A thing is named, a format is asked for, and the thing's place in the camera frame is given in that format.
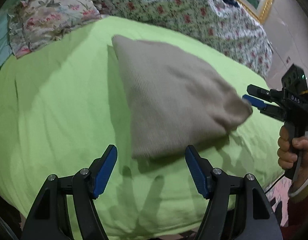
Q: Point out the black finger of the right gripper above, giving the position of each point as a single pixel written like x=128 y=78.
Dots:
x=258 y=92

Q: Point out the person's right hand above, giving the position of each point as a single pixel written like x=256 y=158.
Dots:
x=286 y=157

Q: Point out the beige knit sweater brown cuffs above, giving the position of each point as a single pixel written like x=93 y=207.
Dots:
x=175 y=98

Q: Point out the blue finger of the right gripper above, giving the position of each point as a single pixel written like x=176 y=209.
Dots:
x=259 y=104

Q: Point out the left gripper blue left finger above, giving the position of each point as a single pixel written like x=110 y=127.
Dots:
x=49 y=217

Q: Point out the red sleeve forearm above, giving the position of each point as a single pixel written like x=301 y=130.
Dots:
x=298 y=205

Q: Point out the pink floral pillow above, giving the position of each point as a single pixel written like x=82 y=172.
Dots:
x=32 y=24

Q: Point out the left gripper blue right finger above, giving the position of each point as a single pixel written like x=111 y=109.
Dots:
x=237 y=206

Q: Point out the red floral green quilt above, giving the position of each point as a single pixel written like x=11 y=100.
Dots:
x=230 y=29

